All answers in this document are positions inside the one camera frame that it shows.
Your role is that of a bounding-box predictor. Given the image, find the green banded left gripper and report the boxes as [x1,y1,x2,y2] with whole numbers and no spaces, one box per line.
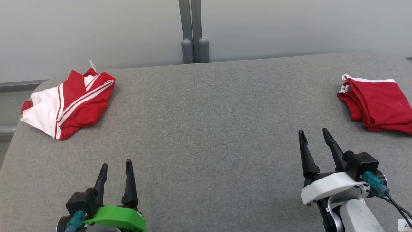
[83,159,146,232]

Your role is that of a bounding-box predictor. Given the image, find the right cable with teal connector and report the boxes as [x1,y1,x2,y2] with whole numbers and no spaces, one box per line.
[364,171,412,226]

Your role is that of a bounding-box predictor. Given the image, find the grey skirting rail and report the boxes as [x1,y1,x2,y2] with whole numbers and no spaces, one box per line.
[0,80,49,93]

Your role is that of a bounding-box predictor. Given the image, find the cable with teal connector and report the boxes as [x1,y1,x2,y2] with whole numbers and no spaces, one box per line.
[364,171,412,226]
[64,211,86,232]

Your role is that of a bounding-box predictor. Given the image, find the red shorts with white trim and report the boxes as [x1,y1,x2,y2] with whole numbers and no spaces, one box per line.
[337,74,412,136]

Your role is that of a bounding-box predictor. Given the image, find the left cable with teal connector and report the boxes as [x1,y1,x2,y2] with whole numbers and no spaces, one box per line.
[64,211,86,232]

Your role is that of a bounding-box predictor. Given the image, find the red white basketball jersey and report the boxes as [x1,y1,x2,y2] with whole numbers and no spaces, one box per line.
[20,60,116,141]

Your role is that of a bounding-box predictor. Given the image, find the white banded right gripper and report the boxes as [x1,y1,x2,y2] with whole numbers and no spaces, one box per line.
[298,128,368,206]

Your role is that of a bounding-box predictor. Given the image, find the grey partition post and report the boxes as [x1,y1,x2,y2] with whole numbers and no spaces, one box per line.
[179,0,210,64]

